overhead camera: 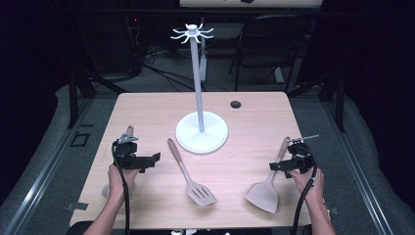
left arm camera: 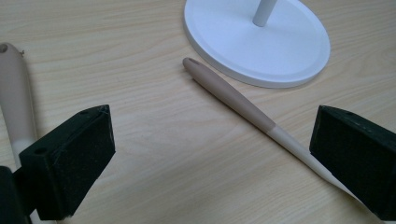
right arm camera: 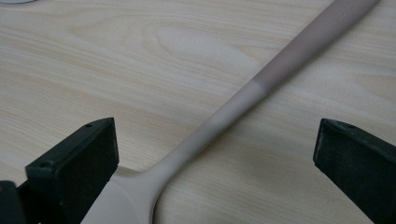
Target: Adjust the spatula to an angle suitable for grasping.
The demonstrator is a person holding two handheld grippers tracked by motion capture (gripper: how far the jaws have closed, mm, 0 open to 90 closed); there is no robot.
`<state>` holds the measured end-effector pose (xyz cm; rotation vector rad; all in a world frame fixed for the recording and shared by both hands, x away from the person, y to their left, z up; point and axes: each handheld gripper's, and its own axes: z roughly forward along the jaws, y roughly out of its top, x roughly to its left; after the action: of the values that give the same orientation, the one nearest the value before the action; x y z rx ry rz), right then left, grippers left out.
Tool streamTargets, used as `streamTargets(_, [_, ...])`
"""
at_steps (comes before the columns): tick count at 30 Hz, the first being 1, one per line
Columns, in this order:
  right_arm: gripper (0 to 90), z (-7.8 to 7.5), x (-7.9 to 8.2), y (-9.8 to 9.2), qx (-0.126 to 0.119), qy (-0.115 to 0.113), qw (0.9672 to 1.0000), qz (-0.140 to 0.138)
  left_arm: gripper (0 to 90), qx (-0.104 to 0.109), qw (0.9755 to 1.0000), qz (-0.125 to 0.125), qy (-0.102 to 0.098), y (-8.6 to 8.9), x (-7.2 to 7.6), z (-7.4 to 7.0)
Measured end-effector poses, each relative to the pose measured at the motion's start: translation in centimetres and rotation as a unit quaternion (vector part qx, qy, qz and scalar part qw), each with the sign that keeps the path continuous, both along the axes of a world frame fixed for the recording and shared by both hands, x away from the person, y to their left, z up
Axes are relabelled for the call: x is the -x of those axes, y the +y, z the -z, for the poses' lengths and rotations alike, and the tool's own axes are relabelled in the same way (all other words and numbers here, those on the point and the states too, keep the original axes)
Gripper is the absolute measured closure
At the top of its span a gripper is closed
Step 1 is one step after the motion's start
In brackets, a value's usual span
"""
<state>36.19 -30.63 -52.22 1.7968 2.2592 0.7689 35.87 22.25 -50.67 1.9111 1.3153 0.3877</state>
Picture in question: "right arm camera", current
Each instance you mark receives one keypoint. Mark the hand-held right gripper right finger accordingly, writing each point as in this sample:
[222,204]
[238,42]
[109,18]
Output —
[358,168]

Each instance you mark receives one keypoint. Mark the beige solid spatula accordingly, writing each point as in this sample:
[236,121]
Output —
[218,121]

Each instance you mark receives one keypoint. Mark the white utensil rack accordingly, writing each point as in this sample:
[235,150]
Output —
[15,1]

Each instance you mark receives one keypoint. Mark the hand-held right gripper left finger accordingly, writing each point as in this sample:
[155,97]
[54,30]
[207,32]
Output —
[74,168]

